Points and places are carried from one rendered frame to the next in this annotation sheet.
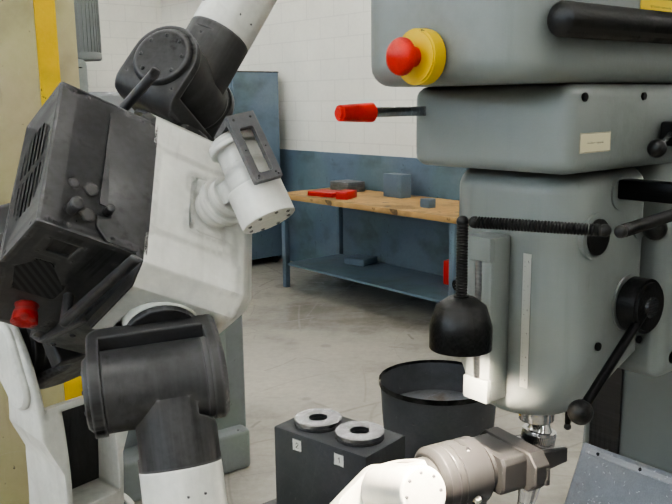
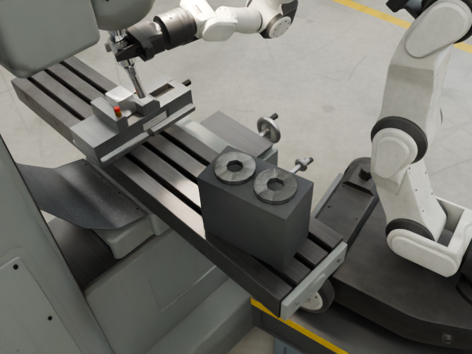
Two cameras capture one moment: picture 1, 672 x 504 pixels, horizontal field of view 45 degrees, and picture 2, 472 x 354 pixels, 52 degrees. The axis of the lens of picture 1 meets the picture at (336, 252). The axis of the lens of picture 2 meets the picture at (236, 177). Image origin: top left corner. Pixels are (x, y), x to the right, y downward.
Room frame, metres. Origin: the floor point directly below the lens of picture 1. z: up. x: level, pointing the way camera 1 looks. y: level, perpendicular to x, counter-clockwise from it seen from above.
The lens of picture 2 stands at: (2.10, -0.08, 1.86)
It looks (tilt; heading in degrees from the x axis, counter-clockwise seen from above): 47 degrees down; 176
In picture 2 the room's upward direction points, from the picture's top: 3 degrees counter-clockwise
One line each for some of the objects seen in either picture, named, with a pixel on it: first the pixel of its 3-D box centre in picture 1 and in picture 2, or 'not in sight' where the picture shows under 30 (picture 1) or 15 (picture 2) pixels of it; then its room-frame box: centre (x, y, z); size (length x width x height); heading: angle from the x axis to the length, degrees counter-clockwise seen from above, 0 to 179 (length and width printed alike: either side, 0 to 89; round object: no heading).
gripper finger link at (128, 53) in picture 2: not in sight; (128, 54); (1.07, -0.26, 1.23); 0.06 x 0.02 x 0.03; 119
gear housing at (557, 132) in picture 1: (566, 124); not in sight; (1.07, -0.31, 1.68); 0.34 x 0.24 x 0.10; 129
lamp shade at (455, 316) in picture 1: (460, 321); not in sight; (0.89, -0.14, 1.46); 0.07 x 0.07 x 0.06
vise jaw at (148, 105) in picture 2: not in sight; (138, 97); (0.95, -0.28, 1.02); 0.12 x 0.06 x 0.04; 39
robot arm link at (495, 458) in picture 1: (483, 467); (155, 36); (1.00, -0.19, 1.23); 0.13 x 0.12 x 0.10; 29
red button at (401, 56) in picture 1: (405, 56); not in sight; (0.89, -0.08, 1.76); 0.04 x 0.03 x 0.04; 39
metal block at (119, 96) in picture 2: not in sight; (121, 102); (0.99, -0.32, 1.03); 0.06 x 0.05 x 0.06; 39
